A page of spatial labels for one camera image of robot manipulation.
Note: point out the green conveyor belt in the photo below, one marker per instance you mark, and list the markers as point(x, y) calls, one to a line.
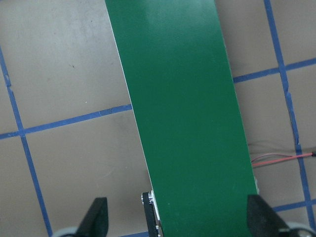
point(182, 93)

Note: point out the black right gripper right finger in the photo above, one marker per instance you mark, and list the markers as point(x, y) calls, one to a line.
point(262, 221)

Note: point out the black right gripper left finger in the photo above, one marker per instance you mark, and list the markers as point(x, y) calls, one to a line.
point(96, 221)

